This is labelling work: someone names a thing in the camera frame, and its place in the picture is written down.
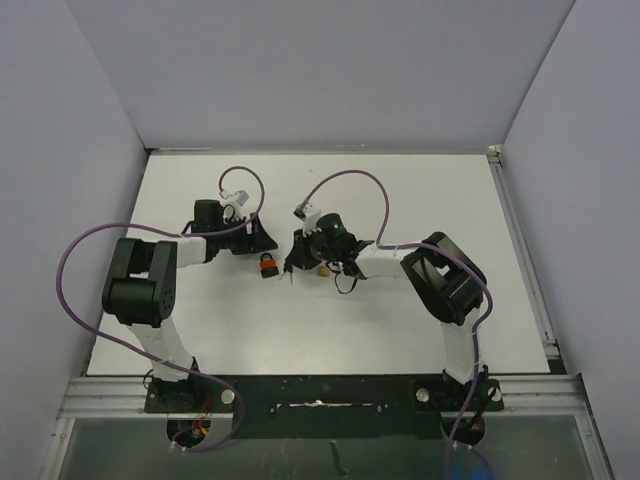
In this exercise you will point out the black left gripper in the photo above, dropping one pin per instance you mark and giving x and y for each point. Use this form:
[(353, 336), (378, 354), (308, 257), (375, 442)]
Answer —
[(255, 242)]

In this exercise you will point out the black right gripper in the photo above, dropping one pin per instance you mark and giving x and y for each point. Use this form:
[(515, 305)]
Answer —
[(299, 255)]

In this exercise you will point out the black headed key bunch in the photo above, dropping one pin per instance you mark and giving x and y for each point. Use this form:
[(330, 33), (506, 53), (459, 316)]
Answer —
[(287, 273)]

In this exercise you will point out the orange black padlock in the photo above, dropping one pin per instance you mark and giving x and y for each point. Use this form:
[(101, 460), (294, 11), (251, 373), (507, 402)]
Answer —
[(268, 266)]

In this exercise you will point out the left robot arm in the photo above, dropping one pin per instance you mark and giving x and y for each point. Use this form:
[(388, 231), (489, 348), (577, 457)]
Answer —
[(141, 285)]

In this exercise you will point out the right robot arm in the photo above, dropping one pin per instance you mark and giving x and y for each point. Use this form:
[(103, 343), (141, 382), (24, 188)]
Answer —
[(448, 283)]

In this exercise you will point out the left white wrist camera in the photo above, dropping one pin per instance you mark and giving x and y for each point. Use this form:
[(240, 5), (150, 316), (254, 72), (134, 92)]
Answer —
[(232, 204)]

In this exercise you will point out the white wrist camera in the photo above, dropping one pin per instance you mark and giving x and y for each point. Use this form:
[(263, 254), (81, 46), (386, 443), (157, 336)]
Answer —
[(309, 215), (232, 204)]

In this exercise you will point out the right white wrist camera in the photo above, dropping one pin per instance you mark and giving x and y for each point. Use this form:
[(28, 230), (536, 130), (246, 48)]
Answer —
[(309, 215)]

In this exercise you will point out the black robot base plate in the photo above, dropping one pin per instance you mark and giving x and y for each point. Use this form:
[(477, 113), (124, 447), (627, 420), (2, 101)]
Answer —
[(326, 406)]

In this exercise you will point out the aluminium table frame rail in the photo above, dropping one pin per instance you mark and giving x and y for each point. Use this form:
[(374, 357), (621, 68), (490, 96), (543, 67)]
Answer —
[(559, 392)]

